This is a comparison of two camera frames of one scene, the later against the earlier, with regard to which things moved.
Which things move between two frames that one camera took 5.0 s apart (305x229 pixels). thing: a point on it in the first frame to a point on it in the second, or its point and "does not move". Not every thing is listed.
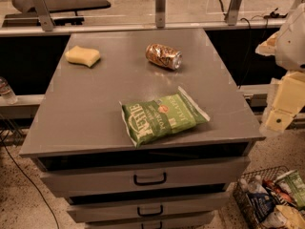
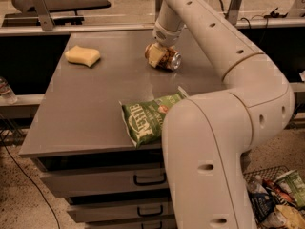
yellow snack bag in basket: x=293 y=217 does not move
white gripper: x=292 y=45 to x=166 y=36
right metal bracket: x=234 y=4 does not move
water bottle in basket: x=256 y=186 does not move
